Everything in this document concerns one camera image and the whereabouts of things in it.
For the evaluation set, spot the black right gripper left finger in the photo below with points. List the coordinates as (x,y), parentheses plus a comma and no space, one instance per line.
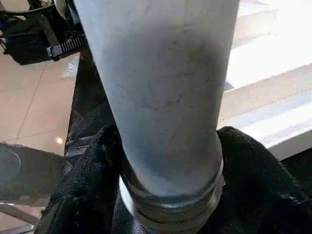
(83,195)

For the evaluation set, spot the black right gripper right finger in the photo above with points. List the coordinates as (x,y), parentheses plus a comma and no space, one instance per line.
(263,195)

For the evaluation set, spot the white plastic table leg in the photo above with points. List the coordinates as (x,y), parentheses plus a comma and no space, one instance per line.
(161,97)

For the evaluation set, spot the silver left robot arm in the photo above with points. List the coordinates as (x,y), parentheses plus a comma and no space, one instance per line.
(34,29)

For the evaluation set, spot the white plastic table top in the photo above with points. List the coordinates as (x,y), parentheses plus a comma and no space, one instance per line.
(273,73)

